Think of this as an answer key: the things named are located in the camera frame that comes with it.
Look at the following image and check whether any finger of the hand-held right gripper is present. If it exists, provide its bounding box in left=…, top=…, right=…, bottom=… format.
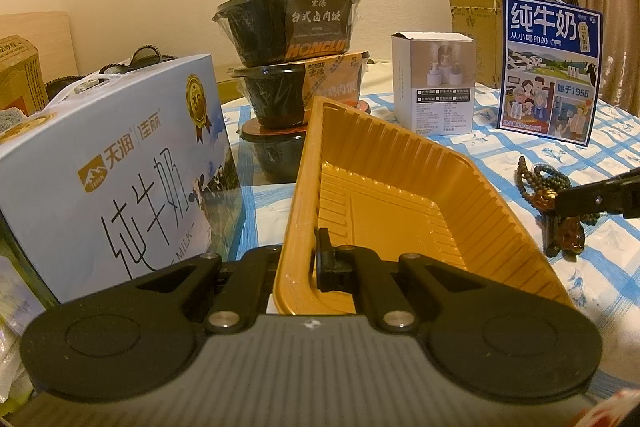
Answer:
left=556, top=172, right=640, bottom=219

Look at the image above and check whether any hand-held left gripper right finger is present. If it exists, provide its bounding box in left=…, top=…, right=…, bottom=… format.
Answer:
left=312, top=227, right=482, bottom=335

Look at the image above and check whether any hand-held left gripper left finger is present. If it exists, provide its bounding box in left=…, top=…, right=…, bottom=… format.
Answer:
left=120, top=244, right=283, bottom=335

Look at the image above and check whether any dark green beaded bracelet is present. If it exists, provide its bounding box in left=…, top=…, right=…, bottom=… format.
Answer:
left=515, top=155, right=608, bottom=260

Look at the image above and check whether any gold plastic tray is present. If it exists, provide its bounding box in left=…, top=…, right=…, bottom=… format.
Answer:
left=274, top=96, right=576, bottom=315

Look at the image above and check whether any blue checked tablecloth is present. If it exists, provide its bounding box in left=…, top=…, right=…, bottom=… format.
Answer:
left=220, top=57, right=640, bottom=388

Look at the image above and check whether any black bowl with red lid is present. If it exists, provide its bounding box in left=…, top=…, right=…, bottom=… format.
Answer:
left=237, top=102, right=371, bottom=182

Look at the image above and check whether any blue illustrated milk box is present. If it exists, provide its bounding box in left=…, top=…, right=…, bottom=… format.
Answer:
left=496, top=0, right=603, bottom=142

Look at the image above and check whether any black bowl with orange label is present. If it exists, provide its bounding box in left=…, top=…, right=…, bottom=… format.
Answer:
left=227, top=49, right=372, bottom=128

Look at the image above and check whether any small white cardboard box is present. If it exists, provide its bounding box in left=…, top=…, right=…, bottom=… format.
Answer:
left=391, top=32, right=477, bottom=138

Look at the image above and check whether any light blue milk carton box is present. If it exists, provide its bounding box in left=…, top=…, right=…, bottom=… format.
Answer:
left=0, top=53, right=246, bottom=308

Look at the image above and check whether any red and white packet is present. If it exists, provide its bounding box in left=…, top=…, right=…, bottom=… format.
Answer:
left=592, top=387, right=640, bottom=427

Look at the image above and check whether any open brown cardboard box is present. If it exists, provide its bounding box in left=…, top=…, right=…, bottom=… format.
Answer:
left=446, top=0, right=576, bottom=85

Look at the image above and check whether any black bowl with dark label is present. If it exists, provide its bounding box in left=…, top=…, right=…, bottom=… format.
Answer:
left=212, top=0, right=362, bottom=62

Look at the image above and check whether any plastic wrapped packet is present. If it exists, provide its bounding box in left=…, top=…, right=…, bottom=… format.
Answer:
left=0, top=212, right=56, bottom=413

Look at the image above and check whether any light wooden board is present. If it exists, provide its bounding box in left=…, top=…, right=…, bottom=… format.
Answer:
left=0, top=12, right=77, bottom=82

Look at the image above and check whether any small brown printed box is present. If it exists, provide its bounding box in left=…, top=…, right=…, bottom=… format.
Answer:
left=0, top=36, right=42, bottom=118

